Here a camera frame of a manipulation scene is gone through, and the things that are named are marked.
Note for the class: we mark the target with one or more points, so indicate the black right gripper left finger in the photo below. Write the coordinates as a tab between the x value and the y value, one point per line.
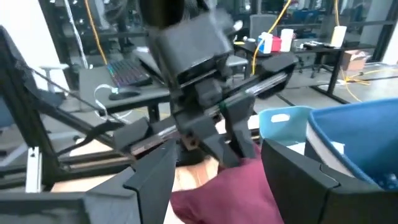
146	193

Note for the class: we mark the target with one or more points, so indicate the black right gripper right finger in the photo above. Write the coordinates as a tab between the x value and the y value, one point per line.
311	199

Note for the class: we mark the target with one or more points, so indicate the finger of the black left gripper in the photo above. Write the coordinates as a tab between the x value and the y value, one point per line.
208	140
239	118

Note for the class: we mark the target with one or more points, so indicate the maroon cloth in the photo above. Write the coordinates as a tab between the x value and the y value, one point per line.
230	196

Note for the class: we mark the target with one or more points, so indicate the navy white-dotted cloth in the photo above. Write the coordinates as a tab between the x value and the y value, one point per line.
388	182

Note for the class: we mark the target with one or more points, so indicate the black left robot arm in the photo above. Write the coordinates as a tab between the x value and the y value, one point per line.
161	12

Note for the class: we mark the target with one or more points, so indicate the teal plastic bin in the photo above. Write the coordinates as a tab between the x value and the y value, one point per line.
289	130

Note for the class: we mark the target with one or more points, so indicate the blue and white box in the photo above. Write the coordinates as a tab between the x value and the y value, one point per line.
265	43

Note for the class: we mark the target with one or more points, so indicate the grey office chair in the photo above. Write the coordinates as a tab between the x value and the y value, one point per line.
264	25

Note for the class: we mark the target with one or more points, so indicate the backlit black keyboard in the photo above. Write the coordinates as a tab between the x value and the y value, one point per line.
127	73

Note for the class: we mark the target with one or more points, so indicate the navy white striped fabric basket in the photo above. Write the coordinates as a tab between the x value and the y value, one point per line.
357	133

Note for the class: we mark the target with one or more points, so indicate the red box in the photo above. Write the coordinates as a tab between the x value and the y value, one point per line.
276	44

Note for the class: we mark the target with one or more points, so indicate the black computer mouse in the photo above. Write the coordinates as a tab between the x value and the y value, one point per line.
124	95

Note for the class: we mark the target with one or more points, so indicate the white cup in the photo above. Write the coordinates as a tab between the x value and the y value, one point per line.
287	40

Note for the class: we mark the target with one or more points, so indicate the dark grey desk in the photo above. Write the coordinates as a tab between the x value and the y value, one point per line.
93	84

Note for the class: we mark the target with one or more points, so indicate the black work table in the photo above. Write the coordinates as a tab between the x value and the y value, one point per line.
335	49

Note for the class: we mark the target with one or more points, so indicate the tall white container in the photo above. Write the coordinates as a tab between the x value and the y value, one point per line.
338	36

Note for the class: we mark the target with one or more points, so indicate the cardboard box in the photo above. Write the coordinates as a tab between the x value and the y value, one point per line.
356	60

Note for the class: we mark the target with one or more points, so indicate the black aluminium table frame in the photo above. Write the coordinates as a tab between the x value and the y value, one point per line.
18	93

